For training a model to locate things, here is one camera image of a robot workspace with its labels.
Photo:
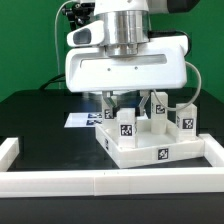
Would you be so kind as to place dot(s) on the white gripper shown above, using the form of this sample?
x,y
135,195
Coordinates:
x,y
158,64

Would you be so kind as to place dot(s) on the white square table top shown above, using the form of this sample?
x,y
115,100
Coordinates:
x,y
151,148

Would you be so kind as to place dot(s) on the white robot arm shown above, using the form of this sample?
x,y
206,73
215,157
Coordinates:
x,y
119,51

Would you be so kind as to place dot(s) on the white sheet with tags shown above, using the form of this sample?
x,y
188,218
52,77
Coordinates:
x,y
90,119

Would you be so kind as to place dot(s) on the white U-shaped fence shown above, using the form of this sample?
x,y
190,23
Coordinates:
x,y
111,182

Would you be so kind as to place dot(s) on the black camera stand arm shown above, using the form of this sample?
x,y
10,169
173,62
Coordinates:
x,y
79,14

